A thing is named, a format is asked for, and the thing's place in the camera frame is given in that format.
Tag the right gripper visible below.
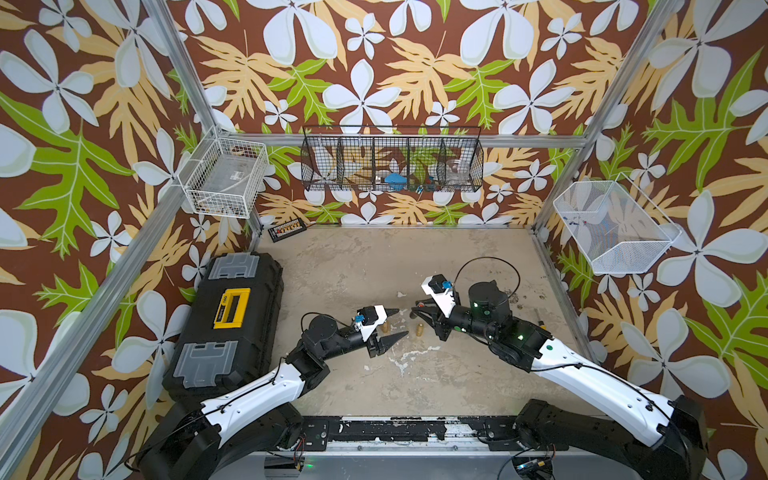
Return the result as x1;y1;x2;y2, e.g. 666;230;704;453
410;297;498;344

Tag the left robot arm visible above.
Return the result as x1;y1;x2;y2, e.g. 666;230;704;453
132;305;406;479

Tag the small black tray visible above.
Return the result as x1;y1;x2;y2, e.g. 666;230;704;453
268;218;307;243

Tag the blue item in basket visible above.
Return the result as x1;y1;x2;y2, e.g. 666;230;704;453
384;173;408;192

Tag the black yellow toolbox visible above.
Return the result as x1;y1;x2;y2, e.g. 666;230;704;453
162;252;284;401

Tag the white mesh basket right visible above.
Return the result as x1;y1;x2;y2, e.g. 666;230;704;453
554;174;683;275

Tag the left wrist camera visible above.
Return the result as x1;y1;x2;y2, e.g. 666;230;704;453
352;305;388;342

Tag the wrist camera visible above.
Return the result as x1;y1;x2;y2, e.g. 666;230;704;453
421;274;457;318
352;305;388;342

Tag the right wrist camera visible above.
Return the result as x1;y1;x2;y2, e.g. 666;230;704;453
421;274;457;318

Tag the yellow handled screwdriver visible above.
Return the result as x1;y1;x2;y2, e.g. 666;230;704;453
534;308;547;329

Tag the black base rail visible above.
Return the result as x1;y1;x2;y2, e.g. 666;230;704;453
293;415;571;452

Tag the black wire basket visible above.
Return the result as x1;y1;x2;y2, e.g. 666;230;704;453
299;125;485;193

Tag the white wire basket left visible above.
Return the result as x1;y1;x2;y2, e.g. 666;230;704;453
179;128;269;219

